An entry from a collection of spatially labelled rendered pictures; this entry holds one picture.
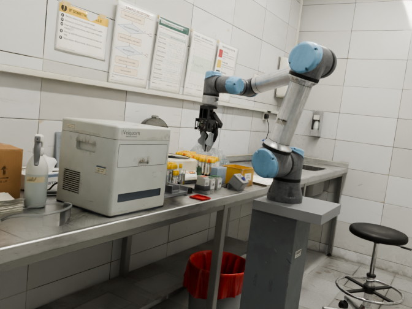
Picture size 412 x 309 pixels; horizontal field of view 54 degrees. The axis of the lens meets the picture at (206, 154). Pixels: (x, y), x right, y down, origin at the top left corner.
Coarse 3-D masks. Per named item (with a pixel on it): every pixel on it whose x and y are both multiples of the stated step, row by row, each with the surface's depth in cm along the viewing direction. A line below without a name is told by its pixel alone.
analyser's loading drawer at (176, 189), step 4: (172, 184) 164; (176, 184) 163; (168, 188) 159; (172, 188) 158; (176, 188) 163; (180, 188) 168; (184, 188) 167; (168, 192) 159; (172, 192) 159; (176, 192) 161; (180, 192) 163; (184, 192) 165; (164, 196) 154; (168, 196) 156; (172, 196) 159
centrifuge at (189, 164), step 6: (180, 156) 225; (186, 156) 222; (180, 162) 207; (186, 162) 210; (192, 162) 213; (186, 168) 211; (192, 168) 214; (186, 174) 208; (192, 174) 210; (186, 180) 204; (192, 180) 208
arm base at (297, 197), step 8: (272, 184) 170; (280, 184) 167; (288, 184) 166; (296, 184) 166; (272, 192) 168; (280, 192) 166; (288, 192) 166; (296, 192) 166; (280, 200) 165; (288, 200) 165; (296, 200) 165
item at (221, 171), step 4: (212, 168) 205; (216, 168) 204; (220, 168) 206; (224, 168) 210; (212, 172) 205; (216, 172) 204; (220, 172) 206; (224, 172) 211; (224, 176) 211; (224, 180) 212; (224, 184) 212
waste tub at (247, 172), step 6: (228, 168) 216; (234, 168) 214; (240, 168) 227; (246, 168) 224; (252, 168) 220; (228, 174) 216; (246, 174) 216; (252, 174) 221; (228, 180) 216; (252, 180) 222
